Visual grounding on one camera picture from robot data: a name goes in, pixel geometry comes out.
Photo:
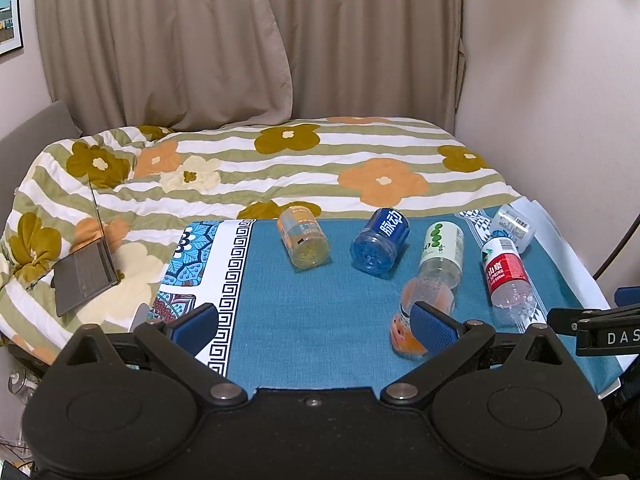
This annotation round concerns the blue plastic bottle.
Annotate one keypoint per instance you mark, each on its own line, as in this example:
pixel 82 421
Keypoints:
pixel 382 240

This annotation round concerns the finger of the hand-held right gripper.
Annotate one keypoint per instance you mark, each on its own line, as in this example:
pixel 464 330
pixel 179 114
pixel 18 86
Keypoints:
pixel 562 319

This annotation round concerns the white sheet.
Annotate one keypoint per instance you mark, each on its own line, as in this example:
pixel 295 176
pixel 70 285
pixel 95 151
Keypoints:
pixel 562 240

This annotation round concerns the floral striped blanket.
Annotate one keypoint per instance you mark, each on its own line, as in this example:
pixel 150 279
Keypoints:
pixel 300 170

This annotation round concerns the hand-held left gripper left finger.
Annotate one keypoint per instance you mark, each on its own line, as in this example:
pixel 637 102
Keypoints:
pixel 192 329

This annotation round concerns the beige curtain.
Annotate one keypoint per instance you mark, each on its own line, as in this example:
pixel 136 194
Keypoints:
pixel 370 40
pixel 150 40

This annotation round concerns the grey headboard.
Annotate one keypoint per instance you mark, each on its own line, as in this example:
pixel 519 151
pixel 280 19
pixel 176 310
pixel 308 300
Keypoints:
pixel 35 127

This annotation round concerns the red label water bottle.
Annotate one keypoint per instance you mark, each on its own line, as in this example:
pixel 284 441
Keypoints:
pixel 505 272

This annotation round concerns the clear bottle with orange drink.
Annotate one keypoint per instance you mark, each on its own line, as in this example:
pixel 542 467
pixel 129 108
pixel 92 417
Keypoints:
pixel 430 295

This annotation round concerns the orange label plastic bottle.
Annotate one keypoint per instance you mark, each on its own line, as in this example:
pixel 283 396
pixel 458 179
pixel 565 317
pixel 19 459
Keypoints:
pixel 302 235

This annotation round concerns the grey laptop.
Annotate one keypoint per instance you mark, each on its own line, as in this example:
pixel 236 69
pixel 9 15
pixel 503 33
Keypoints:
pixel 85 275

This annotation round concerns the blue patterned cloth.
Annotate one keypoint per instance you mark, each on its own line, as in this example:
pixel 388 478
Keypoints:
pixel 310 320

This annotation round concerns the green and white label bottle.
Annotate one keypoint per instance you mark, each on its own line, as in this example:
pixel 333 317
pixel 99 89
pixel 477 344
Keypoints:
pixel 442 250

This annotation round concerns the framed picture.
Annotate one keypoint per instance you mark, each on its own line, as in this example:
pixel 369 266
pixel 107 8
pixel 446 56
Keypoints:
pixel 10 15

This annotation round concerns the clear bottle with white label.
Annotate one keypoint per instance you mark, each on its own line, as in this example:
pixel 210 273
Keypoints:
pixel 512 225

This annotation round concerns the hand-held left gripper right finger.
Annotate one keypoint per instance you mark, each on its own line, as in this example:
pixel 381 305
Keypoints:
pixel 434 331

